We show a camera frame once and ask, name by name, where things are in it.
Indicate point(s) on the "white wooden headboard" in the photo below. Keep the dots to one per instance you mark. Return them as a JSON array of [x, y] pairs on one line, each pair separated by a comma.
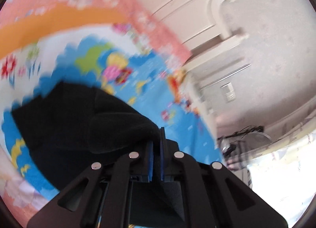
[[199, 25]]

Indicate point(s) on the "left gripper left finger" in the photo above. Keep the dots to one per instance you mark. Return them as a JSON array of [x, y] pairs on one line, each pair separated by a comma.
[[100, 196]]

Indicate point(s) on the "blue cartoon bed sheet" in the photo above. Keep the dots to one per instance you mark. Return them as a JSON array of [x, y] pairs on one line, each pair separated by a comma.
[[113, 58]]

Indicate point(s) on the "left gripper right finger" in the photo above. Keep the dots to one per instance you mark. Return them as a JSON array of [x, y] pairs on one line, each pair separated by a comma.
[[212, 195]]

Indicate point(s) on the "pink floral quilt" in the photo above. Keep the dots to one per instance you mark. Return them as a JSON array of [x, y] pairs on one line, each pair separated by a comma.
[[34, 32]]

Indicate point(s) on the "grey electric fan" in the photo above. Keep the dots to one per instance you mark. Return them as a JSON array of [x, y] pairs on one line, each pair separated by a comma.
[[238, 149]]

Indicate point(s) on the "black pants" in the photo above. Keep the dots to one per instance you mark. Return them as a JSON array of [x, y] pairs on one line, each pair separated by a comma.
[[76, 125]]

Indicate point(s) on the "grey wall socket panel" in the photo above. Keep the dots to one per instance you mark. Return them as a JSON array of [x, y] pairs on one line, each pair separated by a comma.
[[228, 92]]

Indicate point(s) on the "silver floor lamp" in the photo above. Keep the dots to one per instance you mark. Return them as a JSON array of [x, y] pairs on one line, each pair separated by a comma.
[[204, 84]]

